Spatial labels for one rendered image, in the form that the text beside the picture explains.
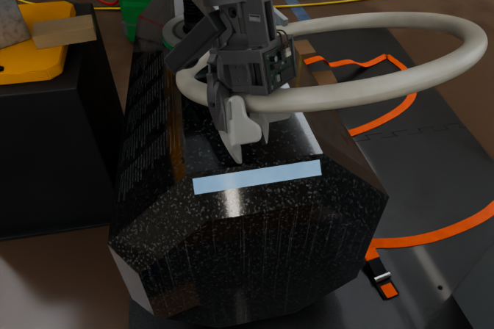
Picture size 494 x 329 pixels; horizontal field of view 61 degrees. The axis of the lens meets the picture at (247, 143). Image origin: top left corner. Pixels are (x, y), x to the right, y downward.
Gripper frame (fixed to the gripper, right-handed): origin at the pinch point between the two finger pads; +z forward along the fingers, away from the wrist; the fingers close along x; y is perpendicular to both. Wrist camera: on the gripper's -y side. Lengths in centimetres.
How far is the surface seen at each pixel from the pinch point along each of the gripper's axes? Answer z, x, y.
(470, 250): 105, 117, 11
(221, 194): 27.5, 20.8, -28.4
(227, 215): 32.2, 19.6, -26.7
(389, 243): 98, 100, -17
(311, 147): 23.2, 41.7, -14.8
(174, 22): -7, 58, -70
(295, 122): 19, 47, -22
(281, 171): 25.8, 32.9, -18.5
